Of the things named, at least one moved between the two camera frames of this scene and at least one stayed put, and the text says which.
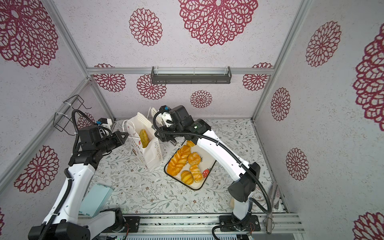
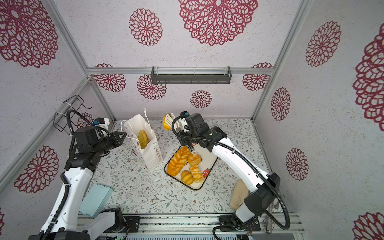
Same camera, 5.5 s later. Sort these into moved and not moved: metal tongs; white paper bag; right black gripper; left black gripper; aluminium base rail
Moved: right black gripper; metal tongs
Not moved: white paper bag; aluminium base rail; left black gripper
